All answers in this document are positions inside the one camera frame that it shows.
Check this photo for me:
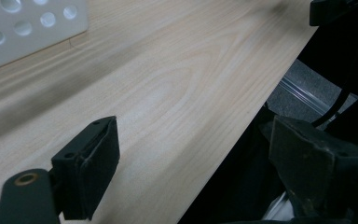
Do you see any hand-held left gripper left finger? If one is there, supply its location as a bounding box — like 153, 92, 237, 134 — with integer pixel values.
50, 115, 121, 221

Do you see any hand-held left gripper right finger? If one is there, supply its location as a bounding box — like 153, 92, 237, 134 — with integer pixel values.
258, 115, 358, 218

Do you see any white perforated plastic basket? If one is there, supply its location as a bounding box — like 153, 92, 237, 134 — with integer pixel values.
0, 0, 90, 76

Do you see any black cable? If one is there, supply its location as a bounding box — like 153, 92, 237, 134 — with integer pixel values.
310, 89, 351, 128

